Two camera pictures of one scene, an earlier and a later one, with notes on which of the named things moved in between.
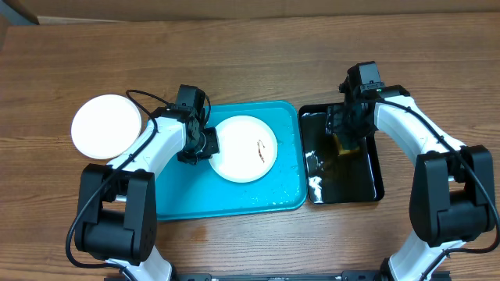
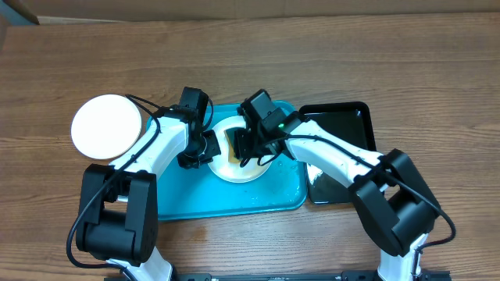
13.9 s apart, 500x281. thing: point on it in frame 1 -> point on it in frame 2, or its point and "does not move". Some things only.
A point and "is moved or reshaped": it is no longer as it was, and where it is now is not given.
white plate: (248, 149) does not move
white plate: (105, 126) does not move
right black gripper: (336, 124) -> (245, 150)
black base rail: (347, 275) does not move
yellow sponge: (341, 151) is moved or reshaped
